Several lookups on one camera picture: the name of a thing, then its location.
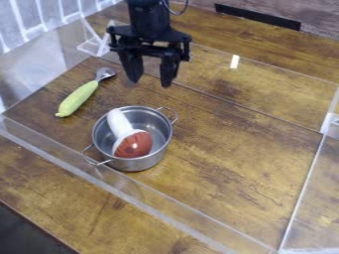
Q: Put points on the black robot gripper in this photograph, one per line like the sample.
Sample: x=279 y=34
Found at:
x=148 y=36

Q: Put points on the red and white plush mushroom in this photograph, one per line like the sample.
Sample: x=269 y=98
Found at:
x=133 y=142

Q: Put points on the silver metal pot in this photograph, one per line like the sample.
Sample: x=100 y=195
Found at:
x=147 y=119

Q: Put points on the black strip on table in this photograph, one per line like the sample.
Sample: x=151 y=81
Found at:
x=259 y=17

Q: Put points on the clear acrylic triangle bracket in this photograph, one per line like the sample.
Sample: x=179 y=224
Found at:
x=95 y=44

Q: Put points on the yellow handled metal tool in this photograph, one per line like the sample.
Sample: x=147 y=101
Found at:
x=79 y=96

